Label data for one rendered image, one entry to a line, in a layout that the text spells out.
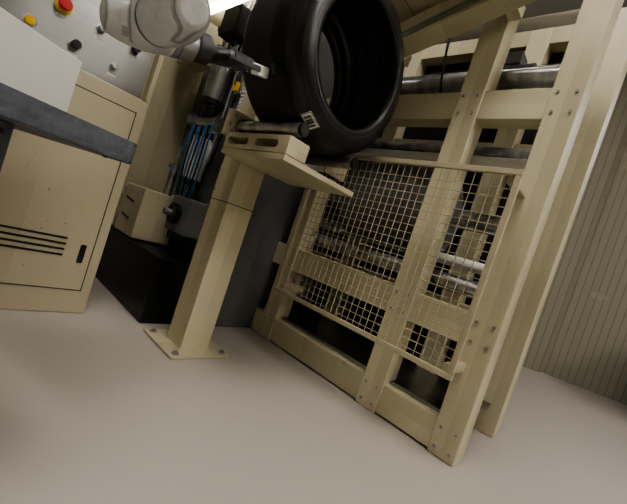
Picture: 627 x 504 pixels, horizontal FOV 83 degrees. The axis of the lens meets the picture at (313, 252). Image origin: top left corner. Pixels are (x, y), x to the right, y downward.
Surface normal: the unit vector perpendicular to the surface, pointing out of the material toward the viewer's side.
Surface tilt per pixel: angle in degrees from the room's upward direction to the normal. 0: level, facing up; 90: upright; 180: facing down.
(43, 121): 90
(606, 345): 90
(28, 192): 90
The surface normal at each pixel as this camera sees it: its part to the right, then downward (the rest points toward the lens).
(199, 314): 0.70, 0.26
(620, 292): -0.37, -0.10
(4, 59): 0.87, 0.30
